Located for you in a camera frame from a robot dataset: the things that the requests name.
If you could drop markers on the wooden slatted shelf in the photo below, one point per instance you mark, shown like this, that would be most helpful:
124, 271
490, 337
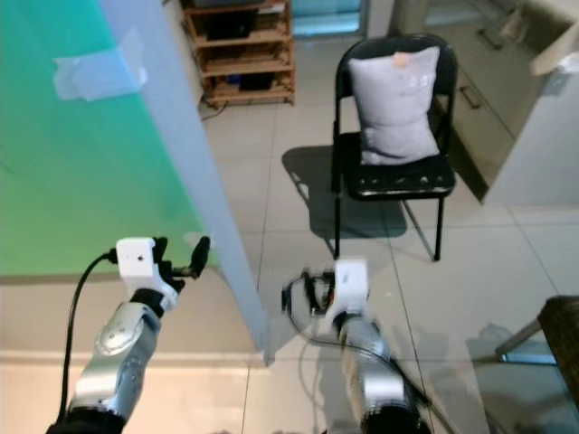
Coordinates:
249, 65

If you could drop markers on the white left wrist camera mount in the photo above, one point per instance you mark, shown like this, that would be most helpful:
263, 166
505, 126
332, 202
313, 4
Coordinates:
137, 260

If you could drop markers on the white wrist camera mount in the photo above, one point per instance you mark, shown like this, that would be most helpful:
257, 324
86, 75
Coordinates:
137, 260
350, 285

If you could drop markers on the black storage box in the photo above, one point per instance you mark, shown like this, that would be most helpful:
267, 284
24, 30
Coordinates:
231, 24

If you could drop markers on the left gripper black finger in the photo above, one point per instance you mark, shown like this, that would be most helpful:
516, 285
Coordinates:
199, 257
160, 253

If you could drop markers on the grey pillow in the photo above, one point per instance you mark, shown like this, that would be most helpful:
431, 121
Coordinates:
393, 108

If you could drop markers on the black folding chair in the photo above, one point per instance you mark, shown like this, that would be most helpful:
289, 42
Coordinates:
398, 181

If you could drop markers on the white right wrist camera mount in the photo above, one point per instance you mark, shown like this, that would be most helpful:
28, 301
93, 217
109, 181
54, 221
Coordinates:
350, 285

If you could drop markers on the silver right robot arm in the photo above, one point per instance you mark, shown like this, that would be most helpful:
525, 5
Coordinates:
371, 362

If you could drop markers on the dark table with metal leg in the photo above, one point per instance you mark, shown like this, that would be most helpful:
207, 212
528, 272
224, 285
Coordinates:
561, 330

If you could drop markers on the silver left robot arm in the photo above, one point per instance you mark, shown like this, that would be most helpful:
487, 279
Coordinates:
113, 344

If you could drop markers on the translucent tape strip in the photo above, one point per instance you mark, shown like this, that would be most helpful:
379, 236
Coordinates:
95, 77

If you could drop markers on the glass door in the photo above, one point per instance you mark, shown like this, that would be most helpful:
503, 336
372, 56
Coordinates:
328, 16

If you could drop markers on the green wall board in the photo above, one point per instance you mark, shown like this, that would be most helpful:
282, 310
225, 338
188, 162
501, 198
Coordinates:
72, 181

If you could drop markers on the grey kitchen cabinet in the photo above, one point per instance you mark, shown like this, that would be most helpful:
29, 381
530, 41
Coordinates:
525, 136

